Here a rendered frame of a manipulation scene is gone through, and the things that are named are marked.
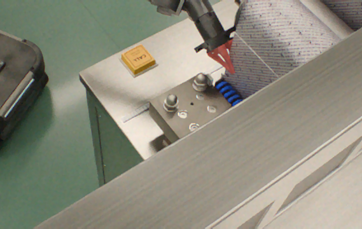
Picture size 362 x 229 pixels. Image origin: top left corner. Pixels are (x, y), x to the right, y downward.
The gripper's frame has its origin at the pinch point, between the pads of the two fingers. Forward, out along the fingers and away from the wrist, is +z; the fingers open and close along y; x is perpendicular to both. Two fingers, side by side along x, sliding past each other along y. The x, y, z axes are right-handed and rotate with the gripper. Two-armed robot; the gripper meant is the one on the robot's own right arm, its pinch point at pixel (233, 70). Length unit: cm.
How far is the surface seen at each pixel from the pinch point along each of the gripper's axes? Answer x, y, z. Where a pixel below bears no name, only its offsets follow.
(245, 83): 2.5, 0.3, 4.1
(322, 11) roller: 16.2, -18.6, -2.0
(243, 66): 5.8, 0.3, 0.2
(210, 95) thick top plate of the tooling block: -4.2, 6.6, 2.8
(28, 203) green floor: -116, 53, 12
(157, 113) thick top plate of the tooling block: -6.6, 19.9, 0.2
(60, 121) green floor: -130, 21, -13
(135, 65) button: -25.0, 12.4, -13.3
